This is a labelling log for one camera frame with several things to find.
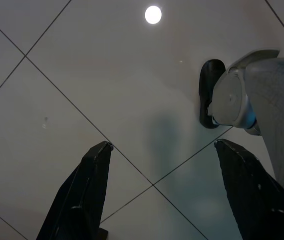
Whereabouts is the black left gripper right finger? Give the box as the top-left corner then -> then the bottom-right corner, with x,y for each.
214,138 -> 284,240

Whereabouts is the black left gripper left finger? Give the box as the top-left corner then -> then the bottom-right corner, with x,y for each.
35,141 -> 114,240

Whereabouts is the grey robot left leg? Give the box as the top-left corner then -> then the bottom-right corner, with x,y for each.
210,49 -> 284,201

